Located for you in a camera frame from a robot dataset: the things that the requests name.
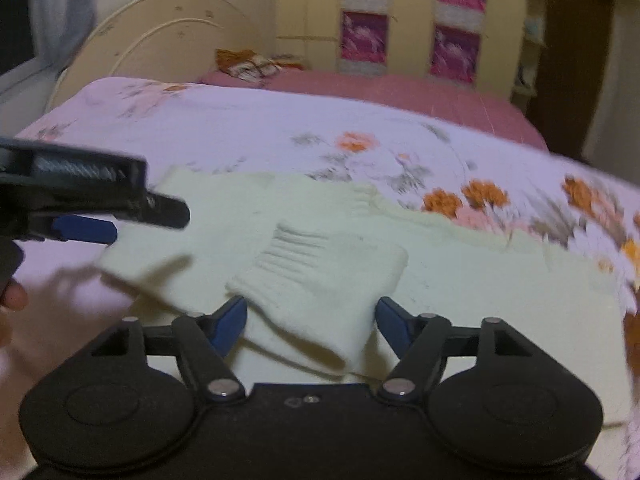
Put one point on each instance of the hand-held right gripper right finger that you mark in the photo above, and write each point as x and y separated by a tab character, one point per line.
392	325

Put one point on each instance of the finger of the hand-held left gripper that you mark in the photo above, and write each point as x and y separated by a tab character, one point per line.
87	230
167	212

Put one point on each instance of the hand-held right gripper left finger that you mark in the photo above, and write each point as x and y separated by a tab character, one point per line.
232	325

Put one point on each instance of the cream knitted sweater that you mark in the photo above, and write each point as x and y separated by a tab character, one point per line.
450	280

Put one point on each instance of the person's left hand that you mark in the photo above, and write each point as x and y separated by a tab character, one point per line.
12	296

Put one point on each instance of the floral pink blanket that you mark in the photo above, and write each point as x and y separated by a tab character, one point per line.
240	125

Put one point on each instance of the orange patterned pillow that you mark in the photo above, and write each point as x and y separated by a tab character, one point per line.
250	65

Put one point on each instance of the cream rounded headboard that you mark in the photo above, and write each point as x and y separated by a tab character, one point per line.
165	35

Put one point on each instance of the grey curtain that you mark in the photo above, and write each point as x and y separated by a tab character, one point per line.
62	5

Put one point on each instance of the plain pink bed sheet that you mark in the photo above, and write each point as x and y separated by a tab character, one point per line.
400	95

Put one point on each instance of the cream wardrobe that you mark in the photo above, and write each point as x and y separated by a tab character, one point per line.
410	25

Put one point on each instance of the dark brown door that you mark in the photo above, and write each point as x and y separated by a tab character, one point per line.
575	60

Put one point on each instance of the cream corner shelf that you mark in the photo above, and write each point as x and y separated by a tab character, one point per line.
532	25

